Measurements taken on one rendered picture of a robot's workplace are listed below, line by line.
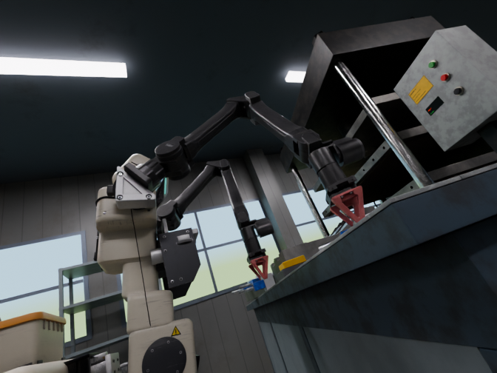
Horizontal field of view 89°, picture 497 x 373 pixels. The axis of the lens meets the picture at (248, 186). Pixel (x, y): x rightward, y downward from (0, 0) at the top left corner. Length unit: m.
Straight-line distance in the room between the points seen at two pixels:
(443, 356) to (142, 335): 0.63
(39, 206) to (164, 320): 3.61
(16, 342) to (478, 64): 1.62
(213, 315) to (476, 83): 3.31
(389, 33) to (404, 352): 1.78
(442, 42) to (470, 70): 0.16
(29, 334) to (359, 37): 1.91
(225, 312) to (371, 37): 3.24
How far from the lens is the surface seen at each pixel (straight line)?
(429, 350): 0.38
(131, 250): 0.86
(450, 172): 1.54
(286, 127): 0.78
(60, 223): 4.08
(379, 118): 1.46
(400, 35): 2.00
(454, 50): 1.35
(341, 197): 0.58
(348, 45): 1.75
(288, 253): 0.84
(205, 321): 3.62
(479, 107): 1.31
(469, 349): 0.33
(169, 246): 0.80
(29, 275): 3.92
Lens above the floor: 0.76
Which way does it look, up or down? 25 degrees up
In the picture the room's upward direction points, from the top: 21 degrees counter-clockwise
